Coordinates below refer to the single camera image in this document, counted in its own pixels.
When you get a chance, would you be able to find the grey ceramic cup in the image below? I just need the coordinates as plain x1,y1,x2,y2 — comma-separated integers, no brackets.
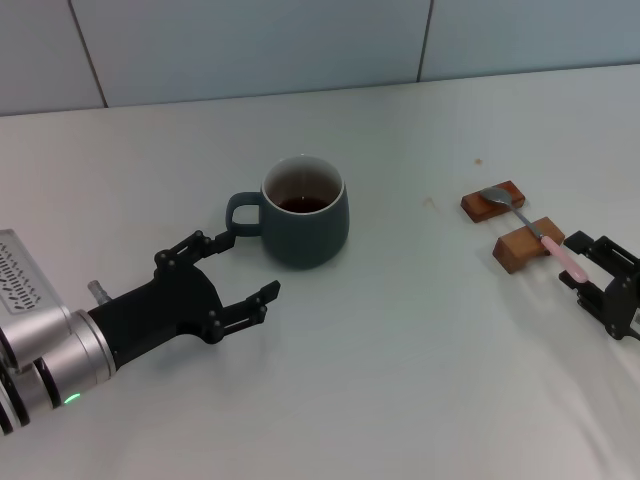
225,154,350,271

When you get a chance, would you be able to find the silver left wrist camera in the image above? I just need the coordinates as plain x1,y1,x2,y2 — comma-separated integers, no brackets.
0,228,71,321

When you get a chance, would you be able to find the left gripper plug with cable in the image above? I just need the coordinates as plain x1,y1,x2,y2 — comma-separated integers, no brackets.
86,280,112,305

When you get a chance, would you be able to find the pink handled metal spoon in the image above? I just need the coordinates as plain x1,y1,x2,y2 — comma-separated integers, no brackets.
478,186,589,285

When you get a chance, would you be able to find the low flat wooden block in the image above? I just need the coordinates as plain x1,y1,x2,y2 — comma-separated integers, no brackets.
460,179,527,225

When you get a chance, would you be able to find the dark brown liquid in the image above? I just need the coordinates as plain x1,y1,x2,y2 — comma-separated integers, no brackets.
276,195,332,214

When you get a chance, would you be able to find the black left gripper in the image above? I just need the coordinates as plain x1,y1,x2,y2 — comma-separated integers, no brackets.
87,229,282,372

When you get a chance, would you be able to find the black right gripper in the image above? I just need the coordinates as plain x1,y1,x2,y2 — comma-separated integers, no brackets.
558,230,640,344

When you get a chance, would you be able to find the notched wooden block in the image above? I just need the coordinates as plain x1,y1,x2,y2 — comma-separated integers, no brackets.
492,215,566,275

